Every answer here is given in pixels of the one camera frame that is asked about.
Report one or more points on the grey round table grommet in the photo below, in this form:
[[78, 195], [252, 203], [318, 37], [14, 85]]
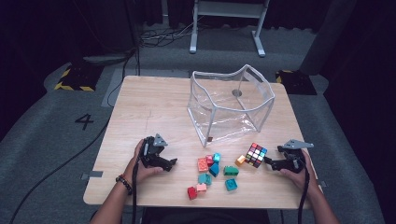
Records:
[[237, 92]]

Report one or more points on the green toy block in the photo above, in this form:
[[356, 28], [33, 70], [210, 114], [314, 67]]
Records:
[[230, 170]]

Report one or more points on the black yellow striped floor base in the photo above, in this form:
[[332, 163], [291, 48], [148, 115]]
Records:
[[79, 77]]

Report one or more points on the multicoloured puzzle cube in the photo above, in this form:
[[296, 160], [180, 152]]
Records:
[[256, 155]]

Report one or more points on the teal toy block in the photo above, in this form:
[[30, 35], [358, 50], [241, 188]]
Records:
[[231, 184], [205, 179]]

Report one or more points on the person's right hand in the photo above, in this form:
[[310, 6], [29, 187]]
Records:
[[306, 180]]

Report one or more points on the orange toy block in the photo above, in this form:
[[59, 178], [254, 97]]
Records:
[[240, 160]]

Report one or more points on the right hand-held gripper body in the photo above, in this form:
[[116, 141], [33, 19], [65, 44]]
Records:
[[292, 161]]

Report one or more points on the blue toy block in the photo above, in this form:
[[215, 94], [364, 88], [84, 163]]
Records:
[[214, 170]]

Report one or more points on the grey tape strip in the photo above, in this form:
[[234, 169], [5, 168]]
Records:
[[323, 184], [93, 174]]

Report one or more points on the red toy block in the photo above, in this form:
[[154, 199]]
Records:
[[192, 193]]

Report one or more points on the large coral toy block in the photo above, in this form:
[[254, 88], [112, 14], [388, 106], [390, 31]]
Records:
[[202, 165]]

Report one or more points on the magenta toy block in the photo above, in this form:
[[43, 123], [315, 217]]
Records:
[[210, 160]]

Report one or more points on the white metal stand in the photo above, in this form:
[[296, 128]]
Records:
[[229, 8]]

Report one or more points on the person's left hand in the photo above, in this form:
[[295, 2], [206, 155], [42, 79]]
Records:
[[137, 175]]

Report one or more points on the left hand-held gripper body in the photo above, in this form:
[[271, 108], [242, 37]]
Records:
[[151, 149]]

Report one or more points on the clear plastic bag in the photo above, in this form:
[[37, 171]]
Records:
[[224, 121]]

